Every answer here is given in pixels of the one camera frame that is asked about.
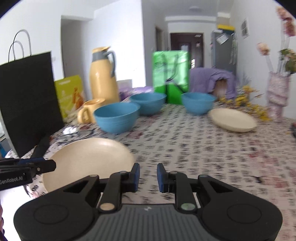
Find blue bowl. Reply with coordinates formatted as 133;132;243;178
129;92;167;116
93;102;140;134
181;92;217;115

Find black paper bag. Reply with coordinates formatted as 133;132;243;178
0;29;65;158

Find yellow mug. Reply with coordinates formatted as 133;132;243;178
77;98;105;124

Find purple tissue pack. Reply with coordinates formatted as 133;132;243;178
119;86;154;101

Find yellow green box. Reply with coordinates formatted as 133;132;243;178
54;75;85;122

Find yellow thermos jug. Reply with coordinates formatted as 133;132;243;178
89;47;120;104

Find wooden chair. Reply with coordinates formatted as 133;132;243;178
212;79;228;98

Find purple blanket on chair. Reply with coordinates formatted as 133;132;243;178
189;67;237;99

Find yellow flower branch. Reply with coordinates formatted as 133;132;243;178
218;85;272;122

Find green paper bag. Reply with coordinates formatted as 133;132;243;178
152;50;190;104

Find pink textured vase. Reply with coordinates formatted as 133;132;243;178
266;72;290;123

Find grey refrigerator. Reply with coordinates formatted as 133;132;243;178
211;29;237;75

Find dried pink roses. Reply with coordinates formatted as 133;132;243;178
256;6;296;75

